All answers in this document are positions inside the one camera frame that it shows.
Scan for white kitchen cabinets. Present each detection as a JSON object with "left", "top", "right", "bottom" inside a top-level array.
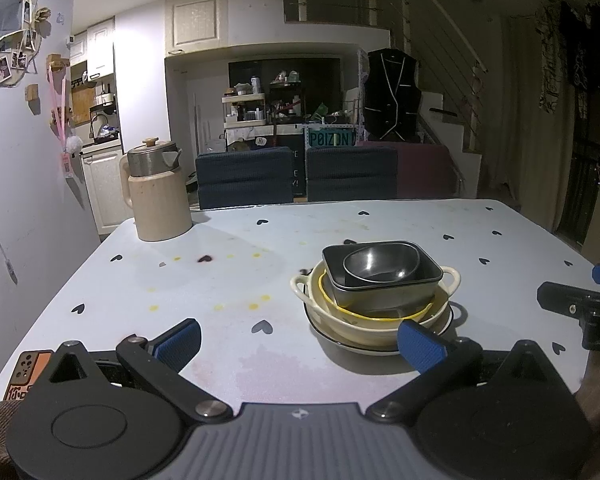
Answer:
[
  {"left": 79, "top": 147, "right": 134, "bottom": 234},
  {"left": 69, "top": 17, "right": 116, "bottom": 79}
]

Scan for black vest with white trim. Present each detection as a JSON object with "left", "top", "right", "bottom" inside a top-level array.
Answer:
[{"left": 362, "top": 48, "right": 422, "bottom": 141}]

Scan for wall photo board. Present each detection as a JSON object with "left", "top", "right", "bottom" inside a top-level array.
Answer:
[{"left": 0, "top": 0, "right": 52, "bottom": 89}]

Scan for white lower kitchen cabinets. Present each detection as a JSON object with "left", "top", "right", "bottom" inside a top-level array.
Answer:
[{"left": 79, "top": 147, "right": 134, "bottom": 234}]

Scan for square metal dish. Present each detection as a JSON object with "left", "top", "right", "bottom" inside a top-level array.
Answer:
[{"left": 322, "top": 240, "right": 444, "bottom": 309}]

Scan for stair railing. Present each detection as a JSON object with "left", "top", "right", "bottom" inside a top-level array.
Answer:
[{"left": 284, "top": 0, "right": 487, "bottom": 127}]

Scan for dark patterned curtain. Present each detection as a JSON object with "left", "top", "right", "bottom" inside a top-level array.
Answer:
[{"left": 537, "top": 0, "right": 600, "bottom": 113}]

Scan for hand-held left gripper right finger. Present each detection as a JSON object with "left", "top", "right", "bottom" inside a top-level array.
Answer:
[{"left": 365, "top": 321, "right": 573, "bottom": 423}]

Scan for cream kettle with metal lid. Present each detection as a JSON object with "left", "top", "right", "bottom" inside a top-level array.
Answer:
[{"left": 118, "top": 137, "right": 195, "bottom": 244}]

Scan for pink lanyard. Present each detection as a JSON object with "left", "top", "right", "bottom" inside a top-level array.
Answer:
[{"left": 49, "top": 67, "right": 74, "bottom": 177}]

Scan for white shelf rack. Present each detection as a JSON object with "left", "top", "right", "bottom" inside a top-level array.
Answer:
[{"left": 222, "top": 92, "right": 267, "bottom": 129}]

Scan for wooden cutting board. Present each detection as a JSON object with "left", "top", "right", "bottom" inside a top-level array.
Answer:
[{"left": 70, "top": 87, "right": 97, "bottom": 126}]

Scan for orange phone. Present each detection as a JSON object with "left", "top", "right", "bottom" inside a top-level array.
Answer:
[{"left": 2, "top": 349, "right": 56, "bottom": 402}]

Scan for rounded metal bowl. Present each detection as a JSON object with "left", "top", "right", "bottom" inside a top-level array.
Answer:
[{"left": 342, "top": 242, "right": 422, "bottom": 285}]

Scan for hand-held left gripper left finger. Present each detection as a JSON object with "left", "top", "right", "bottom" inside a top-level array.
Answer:
[{"left": 30, "top": 318, "right": 233, "bottom": 423}]

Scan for white wall cabinet door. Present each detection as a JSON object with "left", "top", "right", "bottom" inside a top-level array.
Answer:
[{"left": 165, "top": 0, "right": 229, "bottom": 55}]

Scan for pale blue heart-print tablecloth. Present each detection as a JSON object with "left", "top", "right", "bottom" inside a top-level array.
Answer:
[{"left": 0, "top": 199, "right": 600, "bottom": 411}]

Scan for navy blue sofa seat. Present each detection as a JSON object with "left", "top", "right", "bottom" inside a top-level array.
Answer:
[
  {"left": 195, "top": 147, "right": 295, "bottom": 210},
  {"left": 305, "top": 145, "right": 399, "bottom": 202}
]

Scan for cream bowl with handles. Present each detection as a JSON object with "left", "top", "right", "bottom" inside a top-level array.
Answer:
[{"left": 289, "top": 259, "right": 462, "bottom": 349}]

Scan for teal sign plate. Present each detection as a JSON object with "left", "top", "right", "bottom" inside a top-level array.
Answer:
[{"left": 307, "top": 129, "right": 356, "bottom": 149}]

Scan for white plate with black rim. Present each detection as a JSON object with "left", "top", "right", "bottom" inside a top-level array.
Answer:
[{"left": 303, "top": 299, "right": 455, "bottom": 357}]

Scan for white staircase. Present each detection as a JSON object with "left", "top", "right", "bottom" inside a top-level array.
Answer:
[{"left": 419, "top": 89, "right": 484, "bottom": 199}]

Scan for maroon sofa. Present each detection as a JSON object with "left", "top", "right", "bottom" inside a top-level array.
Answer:
[{"left": 355, "top": 140, "right": 462, "bottom": 200}]

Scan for white upper kitchen cabinets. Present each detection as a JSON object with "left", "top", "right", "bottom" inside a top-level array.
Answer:
[{"left": 69, "top": 17, "right": 116, "bottom": 79}]

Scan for yellow-rimmed bowl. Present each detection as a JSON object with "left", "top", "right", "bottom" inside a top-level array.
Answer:
[{"left": 317, "top": 267, "right": 439, "bottom": 324}]

